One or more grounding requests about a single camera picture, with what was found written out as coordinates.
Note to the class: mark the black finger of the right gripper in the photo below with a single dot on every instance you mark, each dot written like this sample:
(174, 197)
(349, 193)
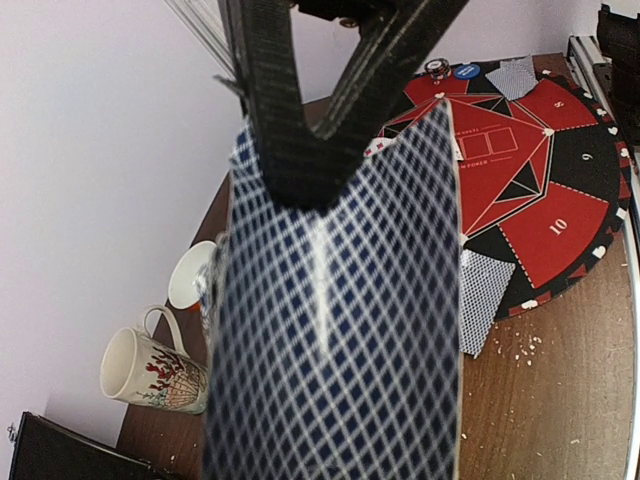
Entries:
(395, 37)
(303, 165)

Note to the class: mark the blue small blind button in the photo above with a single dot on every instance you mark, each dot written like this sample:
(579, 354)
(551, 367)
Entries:
(467, 72)

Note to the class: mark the dealt playing card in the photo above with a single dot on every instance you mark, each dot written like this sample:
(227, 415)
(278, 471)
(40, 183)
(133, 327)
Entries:
(484, 281)
(513, 82)
(520, 62)

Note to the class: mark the face down community card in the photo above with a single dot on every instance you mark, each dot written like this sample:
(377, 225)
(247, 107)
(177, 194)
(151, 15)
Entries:
(335, 349)

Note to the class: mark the nine of diamonds card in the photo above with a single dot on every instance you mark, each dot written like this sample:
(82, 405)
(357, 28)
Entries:
(378, 144)

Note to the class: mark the deck of playing cards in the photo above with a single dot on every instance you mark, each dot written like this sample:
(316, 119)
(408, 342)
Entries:
(210, 286)

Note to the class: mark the orange white ceramic bowl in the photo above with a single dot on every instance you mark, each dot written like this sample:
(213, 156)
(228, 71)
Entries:
(182, 287)

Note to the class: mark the red black poker mat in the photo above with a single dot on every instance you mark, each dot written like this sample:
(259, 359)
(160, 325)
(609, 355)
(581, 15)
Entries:
(536, 175)

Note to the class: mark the white floral ceramic mug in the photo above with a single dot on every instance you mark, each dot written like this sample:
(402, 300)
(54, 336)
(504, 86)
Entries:
(138, 370)

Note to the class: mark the black poker chip case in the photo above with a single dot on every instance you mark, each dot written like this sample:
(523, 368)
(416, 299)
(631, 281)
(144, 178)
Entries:
(45, 450)

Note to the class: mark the right aluminium frame post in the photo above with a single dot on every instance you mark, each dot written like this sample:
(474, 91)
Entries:
(204, 20)

